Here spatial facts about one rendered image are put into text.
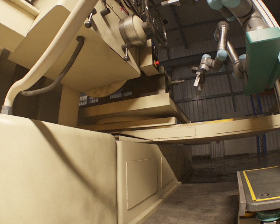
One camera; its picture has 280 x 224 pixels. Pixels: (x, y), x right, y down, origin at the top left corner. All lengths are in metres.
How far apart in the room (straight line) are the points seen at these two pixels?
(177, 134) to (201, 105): 7.13
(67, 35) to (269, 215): 0.77
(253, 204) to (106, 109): 1.30
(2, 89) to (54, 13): 0.63
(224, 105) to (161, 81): 7.21
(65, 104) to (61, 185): 0.91
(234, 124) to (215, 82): 7.58
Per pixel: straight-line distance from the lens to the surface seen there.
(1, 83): 1.14
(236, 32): 10.56
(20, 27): 0.89
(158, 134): 1.31
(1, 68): 1.17
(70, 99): 1.41
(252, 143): 8.39
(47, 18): 0.77
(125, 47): 0.95
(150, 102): 1.20
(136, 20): 1.03
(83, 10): 0.31
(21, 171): 0.52
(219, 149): 8.04
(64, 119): 1.34
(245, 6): 0.74
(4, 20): 0.88
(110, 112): 1.38
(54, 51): 0.34
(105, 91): 1.28
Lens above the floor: 0.51
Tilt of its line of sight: 15 degrees up
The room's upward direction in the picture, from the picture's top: straight up
